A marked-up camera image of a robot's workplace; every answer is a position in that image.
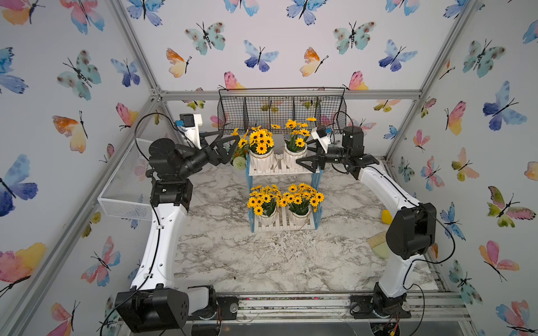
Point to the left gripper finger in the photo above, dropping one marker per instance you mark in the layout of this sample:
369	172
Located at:
217	138
221	154

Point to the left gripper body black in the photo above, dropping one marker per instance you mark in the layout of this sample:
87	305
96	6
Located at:
212	159

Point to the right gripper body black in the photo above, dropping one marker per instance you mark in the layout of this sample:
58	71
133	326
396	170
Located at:
336	156

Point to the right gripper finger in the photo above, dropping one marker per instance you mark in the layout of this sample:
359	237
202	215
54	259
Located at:
315	146
313	163

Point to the sunflower pot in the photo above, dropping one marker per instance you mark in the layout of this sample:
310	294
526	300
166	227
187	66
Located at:
266	203
300	204
260	143
296	143

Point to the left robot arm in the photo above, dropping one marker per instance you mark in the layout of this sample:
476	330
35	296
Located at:
171	166

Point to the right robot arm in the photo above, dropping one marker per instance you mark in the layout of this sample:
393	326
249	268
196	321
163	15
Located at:
411	232

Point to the red green flower pot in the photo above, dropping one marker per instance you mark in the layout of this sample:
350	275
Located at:
239	158

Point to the blue white slatted shelf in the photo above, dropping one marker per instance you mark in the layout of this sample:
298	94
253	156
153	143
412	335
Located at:
281	222

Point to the yellow toy shovel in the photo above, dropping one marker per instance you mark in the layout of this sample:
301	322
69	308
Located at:
387	217

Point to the green hand brush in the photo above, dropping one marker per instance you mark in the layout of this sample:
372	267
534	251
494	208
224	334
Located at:
379	246

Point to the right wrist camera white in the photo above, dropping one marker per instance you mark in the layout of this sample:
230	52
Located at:
322	137

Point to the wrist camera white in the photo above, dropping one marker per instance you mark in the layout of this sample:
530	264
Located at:
189	125
322	137

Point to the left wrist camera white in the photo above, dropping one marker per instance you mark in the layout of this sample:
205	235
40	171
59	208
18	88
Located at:
189	125

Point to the black wire wall basket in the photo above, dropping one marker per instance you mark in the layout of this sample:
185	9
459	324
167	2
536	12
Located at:
243	109

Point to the white mesh wall basket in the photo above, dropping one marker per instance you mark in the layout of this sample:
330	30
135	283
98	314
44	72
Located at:
127	193

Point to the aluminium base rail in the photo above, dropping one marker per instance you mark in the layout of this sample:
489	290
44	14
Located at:
294	306

